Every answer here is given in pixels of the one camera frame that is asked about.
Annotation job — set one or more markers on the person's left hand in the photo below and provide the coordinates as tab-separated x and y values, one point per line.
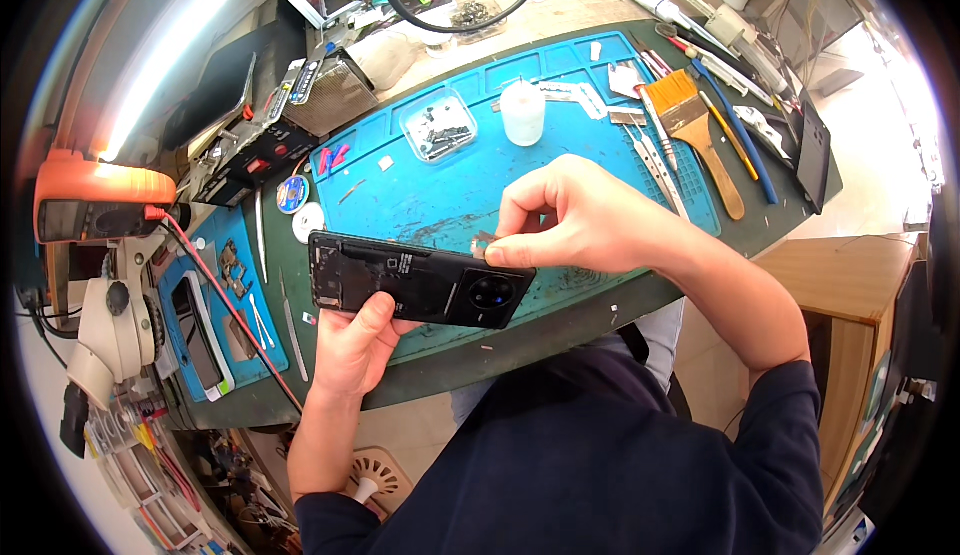
349	356

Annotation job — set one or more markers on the white translucent bottle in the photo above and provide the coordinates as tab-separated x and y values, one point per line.
523	113

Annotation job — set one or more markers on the wooden paint brush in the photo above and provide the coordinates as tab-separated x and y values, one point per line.
694	123

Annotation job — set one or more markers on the blue stick tool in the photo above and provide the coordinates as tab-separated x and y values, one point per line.
739	131

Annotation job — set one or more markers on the person's legs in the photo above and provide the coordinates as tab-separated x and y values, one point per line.
660	337

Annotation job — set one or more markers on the person's body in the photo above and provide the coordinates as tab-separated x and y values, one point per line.
585	465

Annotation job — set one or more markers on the white cotton swabs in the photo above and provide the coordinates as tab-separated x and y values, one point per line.
261	322

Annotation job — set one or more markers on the small blue mat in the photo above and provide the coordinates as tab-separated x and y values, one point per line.
262	345

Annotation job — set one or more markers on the orange multimeter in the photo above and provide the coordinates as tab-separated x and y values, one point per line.
97	198

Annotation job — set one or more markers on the white plastic sheet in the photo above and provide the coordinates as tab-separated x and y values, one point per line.
624	80

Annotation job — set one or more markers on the black power supply unit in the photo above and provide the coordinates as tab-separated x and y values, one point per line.
255	161

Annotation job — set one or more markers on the blue silicone work mat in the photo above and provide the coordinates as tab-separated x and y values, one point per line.
450	187

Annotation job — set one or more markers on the clear box of screws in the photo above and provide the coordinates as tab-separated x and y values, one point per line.
439	127

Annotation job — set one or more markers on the silver tweezers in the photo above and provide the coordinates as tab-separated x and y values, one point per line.
660	172
261	240

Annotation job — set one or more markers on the white phone frame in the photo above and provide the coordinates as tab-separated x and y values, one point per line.
217	375

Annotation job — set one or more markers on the silver pointed tool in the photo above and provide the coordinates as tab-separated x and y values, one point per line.
658	131

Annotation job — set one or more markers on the white tape roll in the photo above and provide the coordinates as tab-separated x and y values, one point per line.
307	222

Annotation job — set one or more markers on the white microscope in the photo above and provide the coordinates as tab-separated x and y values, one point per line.
112	330

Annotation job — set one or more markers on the white glue tube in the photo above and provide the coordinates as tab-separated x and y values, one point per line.
652	1

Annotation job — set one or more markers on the metal phone bracket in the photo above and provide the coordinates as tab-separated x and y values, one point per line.
234	270

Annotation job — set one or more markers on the silver metal box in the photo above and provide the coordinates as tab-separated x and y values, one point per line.
334	93

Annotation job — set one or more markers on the silver scalpel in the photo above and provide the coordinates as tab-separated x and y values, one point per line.
294	330

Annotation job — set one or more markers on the cluttered parts shelf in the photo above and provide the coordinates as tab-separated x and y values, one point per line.
195	487

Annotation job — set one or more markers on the wooden cabinet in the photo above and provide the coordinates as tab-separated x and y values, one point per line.
840	285

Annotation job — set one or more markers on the metal razor blade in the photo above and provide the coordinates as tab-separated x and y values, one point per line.
626	116

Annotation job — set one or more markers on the blue solder wick spool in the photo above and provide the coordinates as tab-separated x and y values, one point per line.
292	195

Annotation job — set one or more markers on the black phone back housing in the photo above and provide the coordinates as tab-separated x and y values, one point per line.
427	281

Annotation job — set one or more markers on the black tablet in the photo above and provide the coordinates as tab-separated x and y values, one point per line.
214	97

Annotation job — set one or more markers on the red and blue picks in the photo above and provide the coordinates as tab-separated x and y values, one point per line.
334	158

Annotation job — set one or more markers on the person's right hand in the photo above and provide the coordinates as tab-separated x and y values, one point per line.
600	217

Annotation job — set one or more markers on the black phone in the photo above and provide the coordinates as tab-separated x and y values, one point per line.
814	157

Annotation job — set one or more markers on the small metal phone part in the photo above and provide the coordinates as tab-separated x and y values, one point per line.
484	238

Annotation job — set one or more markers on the yellow stick tool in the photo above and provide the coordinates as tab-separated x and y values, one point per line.
729	134

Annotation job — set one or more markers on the round dish of screws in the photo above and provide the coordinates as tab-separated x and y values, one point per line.
476	18

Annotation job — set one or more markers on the dark green table mat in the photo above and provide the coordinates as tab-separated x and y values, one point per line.
525	348

